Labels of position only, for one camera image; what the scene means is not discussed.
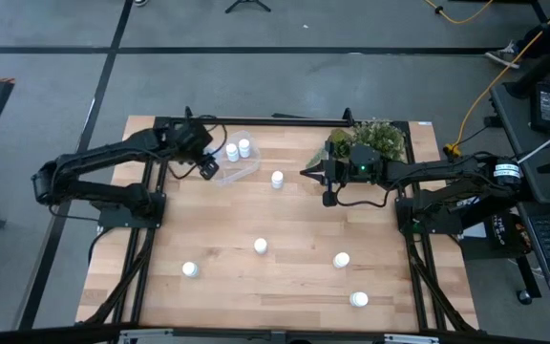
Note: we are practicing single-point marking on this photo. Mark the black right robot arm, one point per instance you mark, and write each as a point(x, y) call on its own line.
point(437, 167)

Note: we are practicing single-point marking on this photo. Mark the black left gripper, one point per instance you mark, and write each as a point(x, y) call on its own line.
point(201, 160)

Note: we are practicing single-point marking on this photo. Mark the person's shoe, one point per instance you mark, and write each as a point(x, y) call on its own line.
point(140, 2)

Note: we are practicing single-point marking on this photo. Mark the clear plastic basket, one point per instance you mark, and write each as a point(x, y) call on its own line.
point(248, 167)

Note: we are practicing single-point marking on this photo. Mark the black power adapter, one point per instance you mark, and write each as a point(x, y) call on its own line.
point(548, 107)

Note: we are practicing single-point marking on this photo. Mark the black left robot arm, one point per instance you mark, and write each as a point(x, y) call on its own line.
point(103, 155)

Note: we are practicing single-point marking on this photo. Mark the succulent potted plant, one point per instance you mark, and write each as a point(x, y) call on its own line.
point(338, 138)

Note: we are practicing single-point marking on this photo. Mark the white pill bottle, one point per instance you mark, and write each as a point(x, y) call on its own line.
point(190, 269)
point(231, 152)
point(359, 299)
point(244, 148)
point(277, 179)
point(341, 260)
point(260, 245)

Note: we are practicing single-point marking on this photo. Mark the black camera gantry bar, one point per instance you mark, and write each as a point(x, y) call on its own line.
point(65, 334)

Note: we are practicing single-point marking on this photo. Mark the black desk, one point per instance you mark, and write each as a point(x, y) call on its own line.
point(518, 124)

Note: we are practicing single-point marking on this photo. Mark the black caster wheel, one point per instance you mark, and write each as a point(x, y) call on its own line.
point(524, 297)

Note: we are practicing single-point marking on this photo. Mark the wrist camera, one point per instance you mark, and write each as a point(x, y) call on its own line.
point(365, 162)
point(191, 134)

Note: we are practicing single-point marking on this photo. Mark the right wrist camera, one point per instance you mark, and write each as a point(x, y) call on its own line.
point(365, 162)

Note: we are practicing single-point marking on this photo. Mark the black desk leg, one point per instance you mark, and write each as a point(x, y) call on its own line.
point(547, 62)

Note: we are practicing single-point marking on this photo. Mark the black bag white print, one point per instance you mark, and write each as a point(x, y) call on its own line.
point(504, 231)

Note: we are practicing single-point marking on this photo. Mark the person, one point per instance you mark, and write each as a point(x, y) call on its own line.
point(500, 57)

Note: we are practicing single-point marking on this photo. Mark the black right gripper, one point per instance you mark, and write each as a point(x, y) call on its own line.
point(337, 172)

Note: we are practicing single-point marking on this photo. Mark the white pole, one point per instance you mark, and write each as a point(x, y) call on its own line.
point(549, 142)

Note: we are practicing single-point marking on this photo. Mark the white-flowered potted plant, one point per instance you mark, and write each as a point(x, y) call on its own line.
point(382, 136)

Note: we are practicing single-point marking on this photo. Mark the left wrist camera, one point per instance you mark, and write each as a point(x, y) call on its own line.
point(191, 134)

